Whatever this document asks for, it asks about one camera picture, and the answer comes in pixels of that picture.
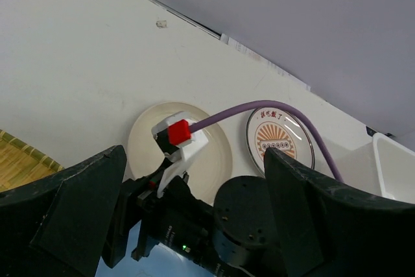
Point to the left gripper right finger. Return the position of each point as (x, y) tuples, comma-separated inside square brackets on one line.
[(327, 228)]

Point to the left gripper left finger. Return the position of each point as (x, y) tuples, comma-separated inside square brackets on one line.
[(57, 225)]

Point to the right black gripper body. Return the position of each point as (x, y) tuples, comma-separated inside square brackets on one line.
[(234, 236)]

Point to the yellow woven plate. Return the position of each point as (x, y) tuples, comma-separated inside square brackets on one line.
[(22, 163)]

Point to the cream plate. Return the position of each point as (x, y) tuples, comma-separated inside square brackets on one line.
[(210, 170)]

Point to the orange sunburst plate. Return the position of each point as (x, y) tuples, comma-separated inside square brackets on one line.
[(271, 127)]

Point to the white plastic bin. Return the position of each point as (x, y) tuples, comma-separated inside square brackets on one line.
[(395, 168)]

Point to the small tape scrap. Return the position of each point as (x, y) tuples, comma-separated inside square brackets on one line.
[(161, 24)]

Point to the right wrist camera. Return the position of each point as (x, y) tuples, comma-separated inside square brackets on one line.
[(179, 146)]

